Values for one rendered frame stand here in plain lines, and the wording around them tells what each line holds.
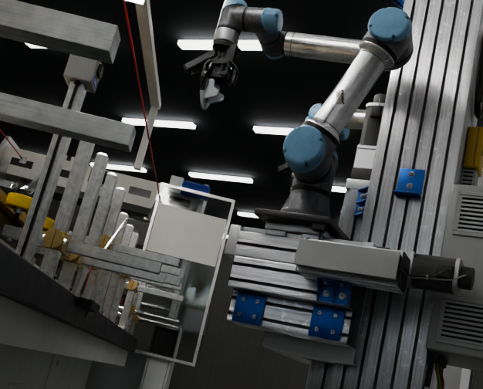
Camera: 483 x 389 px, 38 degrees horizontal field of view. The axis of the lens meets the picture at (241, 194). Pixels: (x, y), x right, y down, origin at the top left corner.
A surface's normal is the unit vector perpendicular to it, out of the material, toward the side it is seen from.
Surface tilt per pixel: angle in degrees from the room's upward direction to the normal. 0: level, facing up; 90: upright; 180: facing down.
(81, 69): 90
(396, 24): 83
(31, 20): 90
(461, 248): 90
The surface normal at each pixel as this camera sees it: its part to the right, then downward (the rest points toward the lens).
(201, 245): 0.07, -0.25
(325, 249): -0.38, -0.33
